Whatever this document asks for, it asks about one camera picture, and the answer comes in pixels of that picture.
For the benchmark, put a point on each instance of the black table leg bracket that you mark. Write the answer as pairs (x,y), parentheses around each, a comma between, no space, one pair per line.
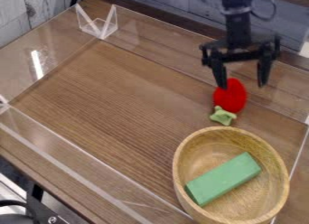
(49,210)

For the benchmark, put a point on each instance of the clear acrylic tray wall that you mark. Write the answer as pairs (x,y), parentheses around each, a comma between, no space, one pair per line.
(103,195)

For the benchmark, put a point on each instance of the wooden bowl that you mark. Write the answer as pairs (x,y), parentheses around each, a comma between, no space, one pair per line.
(256,201)

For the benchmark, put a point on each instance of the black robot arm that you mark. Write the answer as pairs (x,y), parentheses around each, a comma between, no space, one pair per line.
(247,4)

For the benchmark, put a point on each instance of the green rectangular block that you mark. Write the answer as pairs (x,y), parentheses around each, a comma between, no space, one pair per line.
(219,181)

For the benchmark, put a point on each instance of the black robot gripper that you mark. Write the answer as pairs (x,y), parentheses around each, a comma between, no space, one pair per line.
(243,45)

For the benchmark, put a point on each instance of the clear acrylic corner bracket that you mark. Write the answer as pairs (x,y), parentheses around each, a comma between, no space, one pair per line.
(99,28)

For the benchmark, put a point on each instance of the red plush strawberry toy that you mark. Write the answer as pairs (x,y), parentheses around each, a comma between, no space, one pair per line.
(229,102)

